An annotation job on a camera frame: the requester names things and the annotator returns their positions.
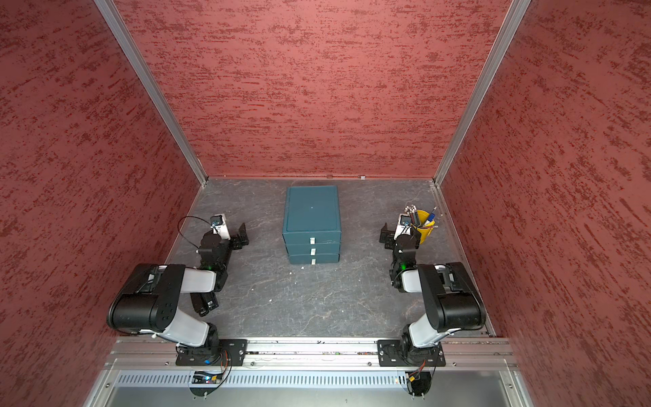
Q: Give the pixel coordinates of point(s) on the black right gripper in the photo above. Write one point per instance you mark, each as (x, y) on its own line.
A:
(386, 237)

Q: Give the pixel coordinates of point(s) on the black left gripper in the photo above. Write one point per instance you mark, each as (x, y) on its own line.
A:
(236, 238)

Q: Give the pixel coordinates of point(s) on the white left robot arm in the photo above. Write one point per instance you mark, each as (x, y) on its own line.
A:
(170, 301)

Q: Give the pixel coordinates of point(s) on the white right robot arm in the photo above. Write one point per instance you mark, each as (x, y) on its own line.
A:
(452, 303)

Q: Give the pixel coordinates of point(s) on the teal drawer cabinet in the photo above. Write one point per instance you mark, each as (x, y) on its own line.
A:
(312, 227)

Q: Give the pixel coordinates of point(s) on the pens in cup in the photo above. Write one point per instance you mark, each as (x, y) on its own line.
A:
(420, 218)

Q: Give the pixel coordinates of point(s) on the yellow pen cup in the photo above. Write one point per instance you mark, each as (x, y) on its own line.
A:
(424, 233)

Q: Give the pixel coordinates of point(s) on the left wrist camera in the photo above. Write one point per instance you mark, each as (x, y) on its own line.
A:
(219, 226)

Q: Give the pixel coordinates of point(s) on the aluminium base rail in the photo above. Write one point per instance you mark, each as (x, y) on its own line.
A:
(321, 354)

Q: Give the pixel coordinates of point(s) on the aluminium left corner post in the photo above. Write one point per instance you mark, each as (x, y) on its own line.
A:
(118, 28)

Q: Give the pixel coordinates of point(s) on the aluminium corner post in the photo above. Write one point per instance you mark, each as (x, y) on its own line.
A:
(501, 44)
(118, 28)

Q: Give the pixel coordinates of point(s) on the aluminium right corner post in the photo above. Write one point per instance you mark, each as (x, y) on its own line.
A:
(501, 44)

